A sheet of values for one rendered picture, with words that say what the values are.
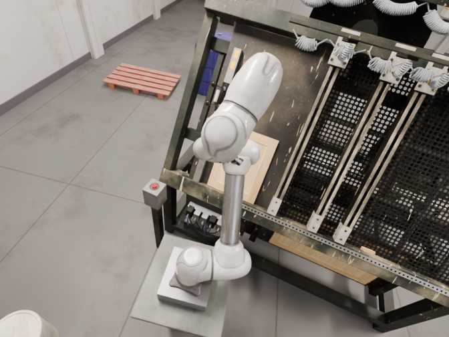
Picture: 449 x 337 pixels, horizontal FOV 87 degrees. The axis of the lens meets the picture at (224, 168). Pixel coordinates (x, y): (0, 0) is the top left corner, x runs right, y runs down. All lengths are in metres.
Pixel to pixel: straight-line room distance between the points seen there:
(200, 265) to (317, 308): 1.58
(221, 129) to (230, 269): 0.93
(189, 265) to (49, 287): 1.58
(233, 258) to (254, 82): 0.93
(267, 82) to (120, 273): 2.16
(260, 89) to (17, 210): 2.86
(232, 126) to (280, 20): 1.21
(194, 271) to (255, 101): 0.91
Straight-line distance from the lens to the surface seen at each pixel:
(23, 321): 2.18
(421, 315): 2.45
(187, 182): 1.80
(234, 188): 1.16
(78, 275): 2.56
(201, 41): 1.77
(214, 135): 0.50
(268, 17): 1.66
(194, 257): 1.25
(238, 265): 1.31
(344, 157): 1.63
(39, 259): 2.75
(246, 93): 0.57
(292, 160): 1.60
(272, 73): 0.60
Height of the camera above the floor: 2.27
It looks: 46 degrees down
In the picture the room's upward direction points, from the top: 12 degrees clockwise
